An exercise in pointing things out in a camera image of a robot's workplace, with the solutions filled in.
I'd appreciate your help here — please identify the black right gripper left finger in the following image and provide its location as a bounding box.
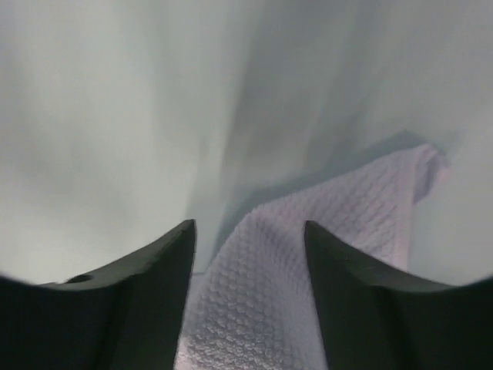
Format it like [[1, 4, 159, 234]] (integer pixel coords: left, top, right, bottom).
[[1, 220, 196, 370]]

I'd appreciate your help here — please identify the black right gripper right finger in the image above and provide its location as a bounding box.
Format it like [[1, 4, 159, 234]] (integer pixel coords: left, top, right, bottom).
[[304, 221, 492, 370]]

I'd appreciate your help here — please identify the light blue cloth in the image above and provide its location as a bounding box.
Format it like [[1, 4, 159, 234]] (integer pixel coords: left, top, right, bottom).
[[176, 144, 448, 369]]

